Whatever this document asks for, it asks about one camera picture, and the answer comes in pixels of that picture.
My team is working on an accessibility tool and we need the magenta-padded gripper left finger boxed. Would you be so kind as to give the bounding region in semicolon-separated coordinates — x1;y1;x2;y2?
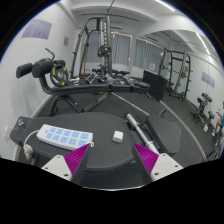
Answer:
41;143;92;185

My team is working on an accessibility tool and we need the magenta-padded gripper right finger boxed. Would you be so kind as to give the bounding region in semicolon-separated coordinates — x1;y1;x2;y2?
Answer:
131;143;184;185

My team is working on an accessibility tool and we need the white charger block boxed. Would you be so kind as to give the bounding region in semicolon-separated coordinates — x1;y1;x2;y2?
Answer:
111;130;124;144

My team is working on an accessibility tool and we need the black padded seat cushion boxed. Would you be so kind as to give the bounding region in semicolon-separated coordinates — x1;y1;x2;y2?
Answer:
145;114;183;155

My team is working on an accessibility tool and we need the white power strip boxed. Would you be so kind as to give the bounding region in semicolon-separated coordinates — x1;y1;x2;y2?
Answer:
36;123;95;152

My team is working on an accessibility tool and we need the silver barbell bar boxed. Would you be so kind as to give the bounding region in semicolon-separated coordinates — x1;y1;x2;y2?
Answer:
125;113;160;155

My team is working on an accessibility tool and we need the small black pad with knob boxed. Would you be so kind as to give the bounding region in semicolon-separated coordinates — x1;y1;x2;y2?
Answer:
9;115;34;145

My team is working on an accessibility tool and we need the black exercise machine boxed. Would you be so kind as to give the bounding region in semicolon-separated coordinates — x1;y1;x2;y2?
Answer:
191;92;216;129

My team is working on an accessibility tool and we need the black box cabinet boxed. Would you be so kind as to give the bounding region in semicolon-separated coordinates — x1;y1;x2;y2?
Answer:
142;69;168;102

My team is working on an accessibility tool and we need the black weight bench with rollers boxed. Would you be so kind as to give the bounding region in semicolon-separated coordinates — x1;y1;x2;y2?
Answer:
15;58;151;114

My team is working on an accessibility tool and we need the black yellow weight plate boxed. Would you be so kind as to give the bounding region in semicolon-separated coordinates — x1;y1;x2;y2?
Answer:
49;63;70;88
97;44;112;59

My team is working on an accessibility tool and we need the black squat rack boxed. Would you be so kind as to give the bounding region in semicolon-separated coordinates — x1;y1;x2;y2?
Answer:
159;49;193;102

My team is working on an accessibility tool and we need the group of dumbbells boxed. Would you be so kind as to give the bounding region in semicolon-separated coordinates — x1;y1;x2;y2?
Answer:
85;69;136;86

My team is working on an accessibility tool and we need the grey window curtain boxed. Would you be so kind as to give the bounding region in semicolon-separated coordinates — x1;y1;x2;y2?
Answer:
87;31;132;66
133;38;164;73

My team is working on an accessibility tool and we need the ceiling light tube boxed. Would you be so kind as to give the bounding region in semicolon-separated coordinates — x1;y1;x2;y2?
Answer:
154;0;176;12
195;32;212;56

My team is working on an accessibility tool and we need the white power strip cable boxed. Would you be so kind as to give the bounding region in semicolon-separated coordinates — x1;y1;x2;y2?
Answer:
22;129;41;161

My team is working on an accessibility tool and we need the white wall socket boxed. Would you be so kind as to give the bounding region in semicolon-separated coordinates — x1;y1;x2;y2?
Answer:
2;125;11;144

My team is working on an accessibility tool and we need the small purple wall poster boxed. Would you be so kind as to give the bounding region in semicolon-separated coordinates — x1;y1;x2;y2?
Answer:
200;71;216;89

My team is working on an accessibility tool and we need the large purple wall poster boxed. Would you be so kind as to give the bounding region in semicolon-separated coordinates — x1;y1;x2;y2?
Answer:
21;18;53;40

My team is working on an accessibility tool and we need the grey cable machine frame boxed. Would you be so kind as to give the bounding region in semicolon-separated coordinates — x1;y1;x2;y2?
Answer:
71;15;116;78

